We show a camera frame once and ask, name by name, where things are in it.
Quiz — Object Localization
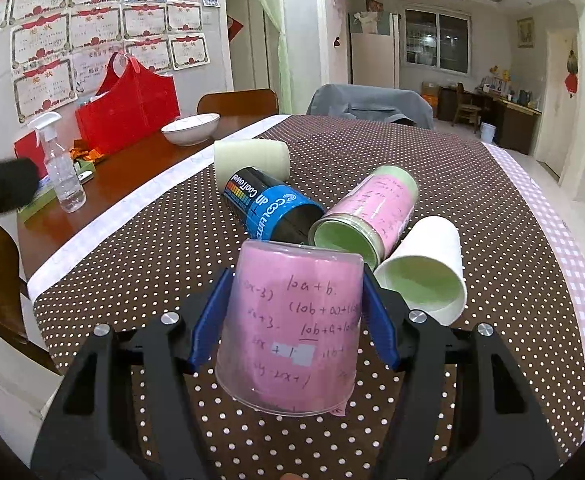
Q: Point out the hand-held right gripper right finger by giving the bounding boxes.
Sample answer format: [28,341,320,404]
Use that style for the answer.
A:
[361,262,564,480]

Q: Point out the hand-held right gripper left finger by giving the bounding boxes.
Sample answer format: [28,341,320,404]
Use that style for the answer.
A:
[31,267,238,480]

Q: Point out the pink paper-wrapped clear cup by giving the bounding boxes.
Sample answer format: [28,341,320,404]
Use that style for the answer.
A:
[216,239,365,417]

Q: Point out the white cup with green inside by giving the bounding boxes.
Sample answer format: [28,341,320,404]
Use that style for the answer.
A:
[373,216,468,325]

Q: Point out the pink cup with green inside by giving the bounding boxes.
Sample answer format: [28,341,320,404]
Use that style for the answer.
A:
[307,165,419,271]

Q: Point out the black and blue cup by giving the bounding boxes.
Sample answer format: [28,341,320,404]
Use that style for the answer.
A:
[222,166,326,245]

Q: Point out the cream white cup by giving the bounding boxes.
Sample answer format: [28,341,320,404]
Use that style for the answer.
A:
[214,138,292,182]

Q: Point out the green flat box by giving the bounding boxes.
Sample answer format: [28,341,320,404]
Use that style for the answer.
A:
[19,176,62,222]

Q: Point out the red booklet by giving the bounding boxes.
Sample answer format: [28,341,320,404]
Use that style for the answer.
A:
[14,130,49,173]

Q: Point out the clear spray bottle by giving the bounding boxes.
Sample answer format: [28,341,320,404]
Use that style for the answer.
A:
[28,112,87,214]

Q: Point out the brown polka dot tablecloth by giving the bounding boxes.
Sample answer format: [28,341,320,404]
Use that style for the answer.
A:
[27,114,585,480]

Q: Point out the gold foil wrappers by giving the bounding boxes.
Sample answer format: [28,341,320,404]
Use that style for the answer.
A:
[69,139,107,165]

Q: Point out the red shopping bag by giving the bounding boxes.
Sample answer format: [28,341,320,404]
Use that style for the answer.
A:
[75,52,181,157]

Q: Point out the white bowl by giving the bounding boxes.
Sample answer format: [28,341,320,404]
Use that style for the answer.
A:
[161,112,222,147]

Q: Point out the pink gingham tablecloth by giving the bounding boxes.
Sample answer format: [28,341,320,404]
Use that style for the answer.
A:
[481,141,585,413]

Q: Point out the wooden chair with rounded back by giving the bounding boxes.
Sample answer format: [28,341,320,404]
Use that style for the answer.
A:
[197,88,280,116]

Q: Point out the grey cloth-covered chair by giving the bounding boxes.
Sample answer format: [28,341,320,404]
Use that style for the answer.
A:
[305,83,434,130]

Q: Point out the orange cardboard box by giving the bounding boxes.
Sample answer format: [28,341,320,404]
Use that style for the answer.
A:
[421,81,441,119]

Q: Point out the small wooden chair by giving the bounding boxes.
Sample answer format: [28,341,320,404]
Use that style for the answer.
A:
[451,82,482,127]

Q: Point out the wooden desk with clutter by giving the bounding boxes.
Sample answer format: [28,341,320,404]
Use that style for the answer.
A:
[472,65,544,157]

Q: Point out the white refrigerator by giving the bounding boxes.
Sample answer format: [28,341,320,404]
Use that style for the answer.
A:
[349,10,401,89]

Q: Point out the green sheer curtain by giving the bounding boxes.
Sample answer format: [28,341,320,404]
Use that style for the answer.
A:
[237,0,294,116]

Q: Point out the window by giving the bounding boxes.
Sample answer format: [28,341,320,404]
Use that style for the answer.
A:
[403,7,473,74]

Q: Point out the red door ornament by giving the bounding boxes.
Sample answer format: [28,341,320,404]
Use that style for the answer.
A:
[563,49,581,97]

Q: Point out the wall of award certificates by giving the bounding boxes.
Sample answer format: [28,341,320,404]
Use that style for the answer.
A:
[0,0,210,125]

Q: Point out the framed wall picture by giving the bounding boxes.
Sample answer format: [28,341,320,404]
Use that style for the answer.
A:
[515,17,535,49]

